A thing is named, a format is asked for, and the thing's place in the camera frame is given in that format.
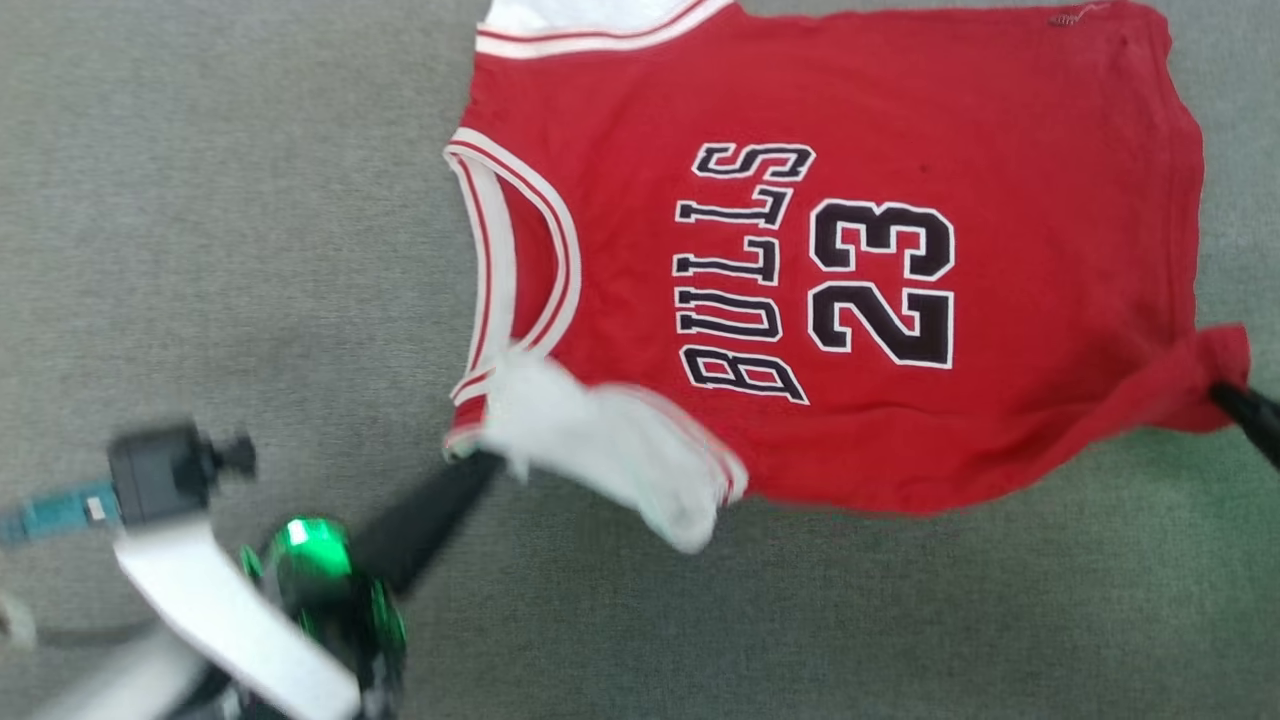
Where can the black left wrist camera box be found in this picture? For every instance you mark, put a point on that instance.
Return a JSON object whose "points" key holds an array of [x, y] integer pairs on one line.
{"points": [[160, 472]]}

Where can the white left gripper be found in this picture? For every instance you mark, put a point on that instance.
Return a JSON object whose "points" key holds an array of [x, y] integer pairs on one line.
{"points": [[250, 630]]}

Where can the red white basketball jersey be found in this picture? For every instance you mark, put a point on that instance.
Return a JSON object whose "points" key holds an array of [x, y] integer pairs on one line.
{"points": [[1000, 350]]}

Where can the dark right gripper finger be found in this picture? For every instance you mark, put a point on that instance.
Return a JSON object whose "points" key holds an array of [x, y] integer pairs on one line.
{"points": [[1255, 402], [1262, 438]]}

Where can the teal left camera connector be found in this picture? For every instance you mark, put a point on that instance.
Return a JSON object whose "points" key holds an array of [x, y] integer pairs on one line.
{"points": [[60, 512]]}

